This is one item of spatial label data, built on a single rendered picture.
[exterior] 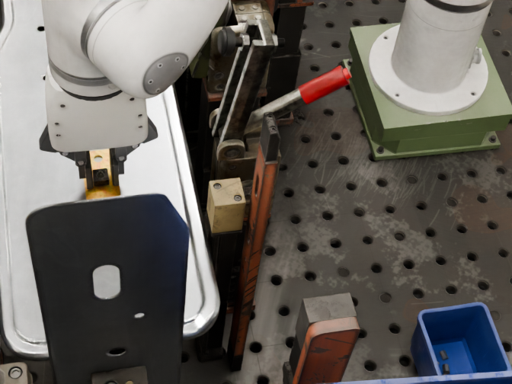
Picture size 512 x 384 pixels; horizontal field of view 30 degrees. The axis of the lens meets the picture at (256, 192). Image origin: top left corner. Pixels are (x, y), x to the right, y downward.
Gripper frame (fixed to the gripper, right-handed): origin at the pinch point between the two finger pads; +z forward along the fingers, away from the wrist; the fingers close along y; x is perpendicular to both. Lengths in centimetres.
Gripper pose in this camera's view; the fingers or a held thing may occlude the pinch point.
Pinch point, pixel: (100, 166)
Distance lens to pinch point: 106.3
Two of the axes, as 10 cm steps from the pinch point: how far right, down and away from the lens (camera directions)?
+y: -9.7, 1.2, -1.9
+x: 2.1, 8.0, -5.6
